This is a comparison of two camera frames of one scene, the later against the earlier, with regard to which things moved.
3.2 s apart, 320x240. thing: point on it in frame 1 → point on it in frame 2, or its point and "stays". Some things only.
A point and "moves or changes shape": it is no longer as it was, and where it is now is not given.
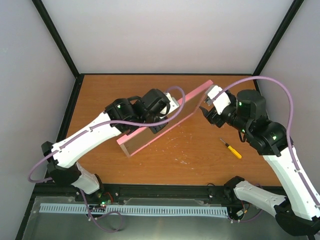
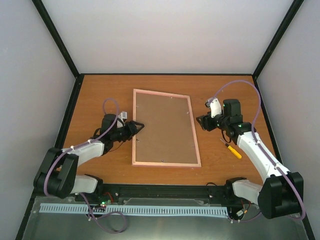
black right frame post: x=279 y=33 stays
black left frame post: x=48 y=23 stays
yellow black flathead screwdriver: x=232 y=149 stays
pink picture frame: x=187 y=107 moves or changes shape
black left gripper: x=156 y=128 → x=132 y=129
